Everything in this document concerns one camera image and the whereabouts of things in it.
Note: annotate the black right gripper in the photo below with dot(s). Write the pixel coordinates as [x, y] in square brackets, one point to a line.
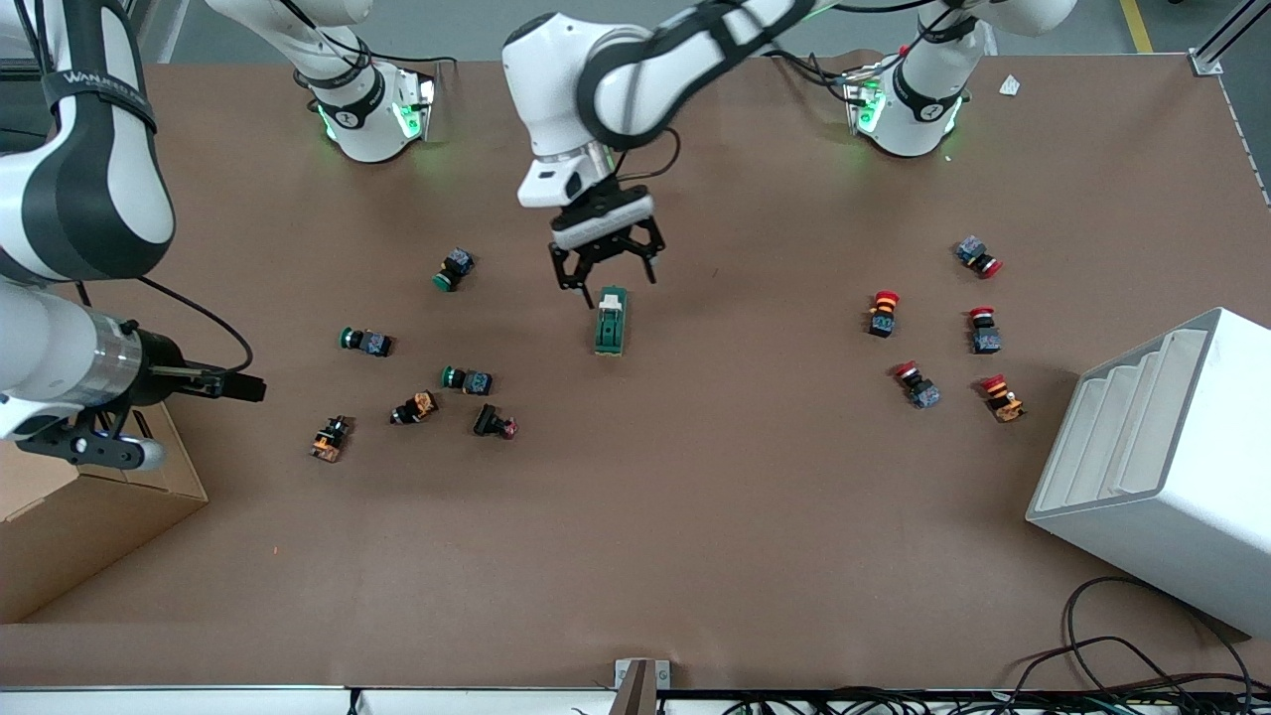
[162, 368]

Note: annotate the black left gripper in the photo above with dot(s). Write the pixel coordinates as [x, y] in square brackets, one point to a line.
[603, 252]

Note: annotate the green load switch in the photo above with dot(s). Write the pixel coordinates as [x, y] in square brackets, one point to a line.
[611, 323]

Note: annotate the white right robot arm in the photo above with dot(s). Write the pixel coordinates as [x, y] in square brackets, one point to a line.
[99, 189]

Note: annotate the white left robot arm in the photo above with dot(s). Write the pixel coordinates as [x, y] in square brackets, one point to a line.
[566, 79]

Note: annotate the black button orange body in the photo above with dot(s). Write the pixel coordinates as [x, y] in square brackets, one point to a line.
[330, 438]
[415, 407]

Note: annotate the green button blue-grey body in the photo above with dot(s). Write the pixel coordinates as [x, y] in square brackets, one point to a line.
[467, 379]
[365, 342]
[452, 268]

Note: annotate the brown cardboard box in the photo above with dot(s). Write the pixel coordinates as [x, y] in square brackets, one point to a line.
[89, 536]

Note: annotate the red button orange striped body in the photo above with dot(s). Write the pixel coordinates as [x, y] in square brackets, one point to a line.
[883, 313]

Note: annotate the red button blue-grey body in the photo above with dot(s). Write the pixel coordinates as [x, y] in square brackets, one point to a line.
[979, 256]
[917, 385]
[984, 331]

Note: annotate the red button orange terminal block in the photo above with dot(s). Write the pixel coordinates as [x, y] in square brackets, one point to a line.
[1001, 397]

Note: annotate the white paper scrap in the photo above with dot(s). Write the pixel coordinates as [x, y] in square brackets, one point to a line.
[1010, 84]

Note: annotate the white stepped storage bin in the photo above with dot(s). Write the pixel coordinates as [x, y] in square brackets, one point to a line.
[1162, 467]

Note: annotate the black switch red tip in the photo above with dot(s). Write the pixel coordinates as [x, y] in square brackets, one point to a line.
[494, 422]

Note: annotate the white table edge rail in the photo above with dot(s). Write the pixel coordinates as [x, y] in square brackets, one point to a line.
[199, 702]

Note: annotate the aluminium frame post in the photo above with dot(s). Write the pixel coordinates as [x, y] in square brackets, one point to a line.
[1231, 30]
[18, 25]

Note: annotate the metal table edge bracket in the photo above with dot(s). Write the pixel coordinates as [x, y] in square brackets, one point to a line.
[635, 690]

